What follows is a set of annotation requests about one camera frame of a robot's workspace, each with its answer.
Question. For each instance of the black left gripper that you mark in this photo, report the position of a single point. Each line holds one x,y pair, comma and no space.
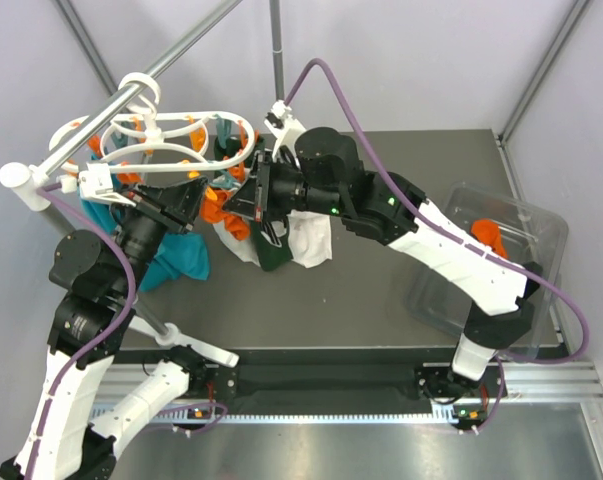
178,204

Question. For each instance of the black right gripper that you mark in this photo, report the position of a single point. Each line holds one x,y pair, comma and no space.
246,201

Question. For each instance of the orange sock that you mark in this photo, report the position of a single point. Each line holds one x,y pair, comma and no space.
488,233
212,212

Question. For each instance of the white and green shirt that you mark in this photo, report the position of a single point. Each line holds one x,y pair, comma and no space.
304,238

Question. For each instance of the white clip hanger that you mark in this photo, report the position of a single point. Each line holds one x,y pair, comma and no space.
145,129

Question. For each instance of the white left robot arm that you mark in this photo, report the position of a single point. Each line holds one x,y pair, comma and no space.
100,273

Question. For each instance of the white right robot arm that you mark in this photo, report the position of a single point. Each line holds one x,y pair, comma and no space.
323,174

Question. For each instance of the teal cloth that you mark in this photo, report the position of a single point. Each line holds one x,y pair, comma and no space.
178,254

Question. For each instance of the grey metal clothes rack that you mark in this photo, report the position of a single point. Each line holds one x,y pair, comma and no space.
122,158

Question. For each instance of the clear plastic bin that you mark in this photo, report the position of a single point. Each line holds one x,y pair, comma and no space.
528,234

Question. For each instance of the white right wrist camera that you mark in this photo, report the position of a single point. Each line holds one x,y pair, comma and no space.
284,126

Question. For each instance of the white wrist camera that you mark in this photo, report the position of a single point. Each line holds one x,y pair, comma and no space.
284,126
93,184

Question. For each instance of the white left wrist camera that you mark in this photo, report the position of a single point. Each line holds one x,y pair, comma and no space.
93,184

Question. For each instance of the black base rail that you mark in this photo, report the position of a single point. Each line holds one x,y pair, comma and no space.
338,381

